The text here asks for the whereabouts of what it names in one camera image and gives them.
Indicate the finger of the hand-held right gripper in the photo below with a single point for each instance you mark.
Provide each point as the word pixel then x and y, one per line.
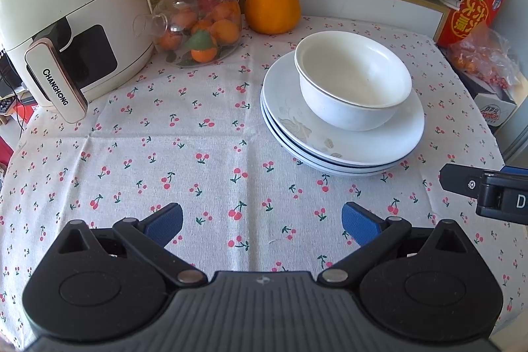
pixel 458 176

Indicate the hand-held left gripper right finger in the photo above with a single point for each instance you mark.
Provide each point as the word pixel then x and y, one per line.
pixel 359 222

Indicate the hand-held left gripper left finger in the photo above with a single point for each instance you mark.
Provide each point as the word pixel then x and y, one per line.
pixel 165 221

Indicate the white plate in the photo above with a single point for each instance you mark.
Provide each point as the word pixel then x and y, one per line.
pixel 371 146

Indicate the blue patterned plate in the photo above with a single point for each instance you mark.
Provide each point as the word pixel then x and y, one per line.
pixel 307 163
pixel 288 149

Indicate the white appliance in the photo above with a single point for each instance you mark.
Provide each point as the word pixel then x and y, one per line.
pixel 517 137

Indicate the dark cardboard box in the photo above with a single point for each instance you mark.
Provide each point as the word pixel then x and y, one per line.
pixel 495 108

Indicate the cherry print tablecloth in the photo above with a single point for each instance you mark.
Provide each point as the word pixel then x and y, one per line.
pixel 165 129

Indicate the plastic bag of oranges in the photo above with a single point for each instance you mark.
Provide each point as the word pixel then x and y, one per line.
pixel 482 59

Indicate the red gift box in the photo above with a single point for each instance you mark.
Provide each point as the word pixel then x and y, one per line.
pixel 466 18

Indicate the red object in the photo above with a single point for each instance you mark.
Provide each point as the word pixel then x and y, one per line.
pixel 6 152

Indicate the green leaf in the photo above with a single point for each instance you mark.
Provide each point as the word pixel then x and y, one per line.
pixel 200 40

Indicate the pile of small oranges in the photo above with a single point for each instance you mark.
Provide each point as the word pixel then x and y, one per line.
pixel 225 30

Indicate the large orange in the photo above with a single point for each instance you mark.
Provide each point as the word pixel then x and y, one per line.
pixel 270 9

